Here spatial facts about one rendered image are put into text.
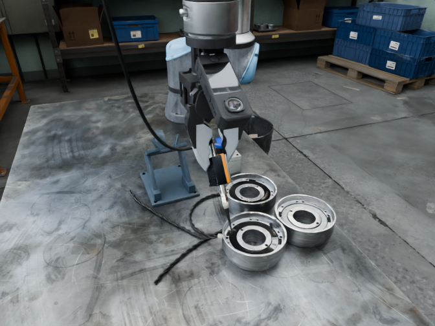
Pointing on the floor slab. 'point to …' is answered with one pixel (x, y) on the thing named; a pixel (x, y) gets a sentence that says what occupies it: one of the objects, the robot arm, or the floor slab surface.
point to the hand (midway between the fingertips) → (216, 163)
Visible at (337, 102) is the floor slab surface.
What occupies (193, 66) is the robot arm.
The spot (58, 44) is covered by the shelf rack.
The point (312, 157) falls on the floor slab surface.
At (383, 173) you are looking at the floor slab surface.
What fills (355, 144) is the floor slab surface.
